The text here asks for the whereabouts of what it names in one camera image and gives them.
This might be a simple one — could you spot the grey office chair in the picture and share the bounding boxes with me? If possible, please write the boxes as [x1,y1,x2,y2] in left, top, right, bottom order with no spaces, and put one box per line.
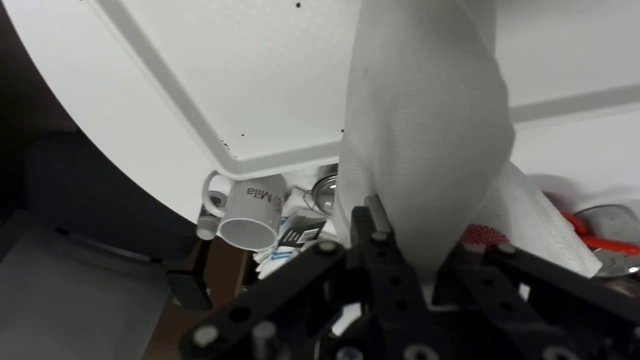
[0,136,203,360]

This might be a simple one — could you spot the white paper packets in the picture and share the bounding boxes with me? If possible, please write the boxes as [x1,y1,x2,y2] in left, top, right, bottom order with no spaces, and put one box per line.
[254,208,328,279]

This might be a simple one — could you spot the round white table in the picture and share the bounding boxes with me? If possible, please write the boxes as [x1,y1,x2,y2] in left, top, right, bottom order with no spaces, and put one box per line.
[5,0,640,225]

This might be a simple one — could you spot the white towel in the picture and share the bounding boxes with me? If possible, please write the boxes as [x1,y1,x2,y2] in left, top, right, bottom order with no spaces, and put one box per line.
[331,0,607,281]

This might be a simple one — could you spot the red bowl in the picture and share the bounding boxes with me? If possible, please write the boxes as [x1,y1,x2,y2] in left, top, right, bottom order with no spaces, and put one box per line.
[559,197,640,277]

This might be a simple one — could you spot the silver metal tin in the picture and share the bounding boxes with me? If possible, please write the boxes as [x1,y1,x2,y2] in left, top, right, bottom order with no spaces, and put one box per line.
[309,174,342,215]

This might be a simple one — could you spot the small red cup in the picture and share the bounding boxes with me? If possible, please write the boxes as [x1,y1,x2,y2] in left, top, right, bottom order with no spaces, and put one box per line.
[459,221,509,257]

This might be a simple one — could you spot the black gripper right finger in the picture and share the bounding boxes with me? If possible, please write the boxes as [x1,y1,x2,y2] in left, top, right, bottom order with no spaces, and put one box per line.
[438,239,640,360]

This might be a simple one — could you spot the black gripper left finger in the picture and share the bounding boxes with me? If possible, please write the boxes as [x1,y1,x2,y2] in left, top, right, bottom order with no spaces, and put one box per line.
[179,193,444,360]

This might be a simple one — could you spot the flat brown cardboard sheet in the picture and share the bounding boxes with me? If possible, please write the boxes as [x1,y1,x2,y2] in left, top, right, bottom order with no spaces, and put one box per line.
[143,236,258,360]

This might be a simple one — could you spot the white ceramic mug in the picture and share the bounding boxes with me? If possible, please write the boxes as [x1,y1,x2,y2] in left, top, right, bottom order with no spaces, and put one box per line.
[196,167,295,254]

